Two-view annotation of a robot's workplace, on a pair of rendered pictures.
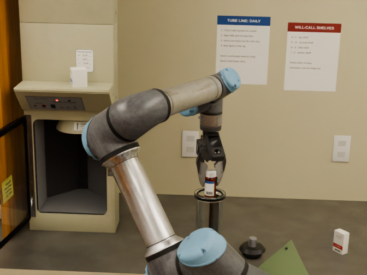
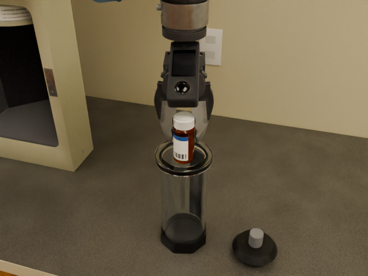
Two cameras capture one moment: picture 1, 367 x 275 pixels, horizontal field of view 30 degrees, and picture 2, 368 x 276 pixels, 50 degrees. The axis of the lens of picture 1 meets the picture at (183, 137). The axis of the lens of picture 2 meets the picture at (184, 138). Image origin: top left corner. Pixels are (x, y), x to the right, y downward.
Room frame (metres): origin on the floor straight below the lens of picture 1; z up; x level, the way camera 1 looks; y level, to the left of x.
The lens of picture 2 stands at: (1.60, -0.25, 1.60)
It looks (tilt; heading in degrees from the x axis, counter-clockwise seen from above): 34 degrees down; 15
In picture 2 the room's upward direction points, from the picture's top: straight up
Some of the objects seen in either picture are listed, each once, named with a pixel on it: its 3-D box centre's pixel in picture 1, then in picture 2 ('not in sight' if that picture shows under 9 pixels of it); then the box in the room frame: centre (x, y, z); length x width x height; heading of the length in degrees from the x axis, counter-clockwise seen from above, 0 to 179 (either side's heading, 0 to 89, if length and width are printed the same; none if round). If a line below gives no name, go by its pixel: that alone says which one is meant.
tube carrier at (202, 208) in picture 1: (208, 221); (183, 195); (2.18, -0.09, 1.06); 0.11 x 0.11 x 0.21
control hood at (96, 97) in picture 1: (65, 99); not in sight; (2.27, 0.41, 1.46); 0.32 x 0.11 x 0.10; 88
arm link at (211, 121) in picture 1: (209, 119); (182, 13); (2.20, -0.09, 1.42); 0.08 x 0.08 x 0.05
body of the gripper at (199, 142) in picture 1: (209, 142); (184, 59); (2.20, -0.09, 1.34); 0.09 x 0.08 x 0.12; 13
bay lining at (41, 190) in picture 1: (77, 156); (29, 58); (2.45, 0.40, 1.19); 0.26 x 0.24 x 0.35; 88
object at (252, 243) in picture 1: (252, 246); (254, 243); (2.17, -0.25, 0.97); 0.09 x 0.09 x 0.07
